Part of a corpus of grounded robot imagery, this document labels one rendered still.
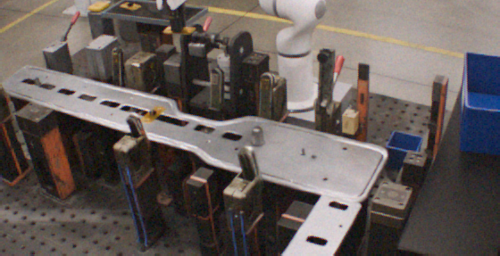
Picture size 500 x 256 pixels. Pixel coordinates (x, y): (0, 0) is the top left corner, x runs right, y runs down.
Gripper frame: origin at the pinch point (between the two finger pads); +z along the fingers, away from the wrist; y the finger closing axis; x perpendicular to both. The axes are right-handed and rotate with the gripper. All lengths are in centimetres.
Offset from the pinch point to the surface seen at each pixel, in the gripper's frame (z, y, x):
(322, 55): 7.2, -1.0, 38.3
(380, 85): 128, -200, 23
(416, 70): 128, -227, 45
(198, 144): 27.9, 14.5, 8.8
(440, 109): 17, 2, 69
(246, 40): 12.2, -16.0, 12.1
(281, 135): 28.3, 4.8, 28.1
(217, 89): 23.1, -5.6, 6.0
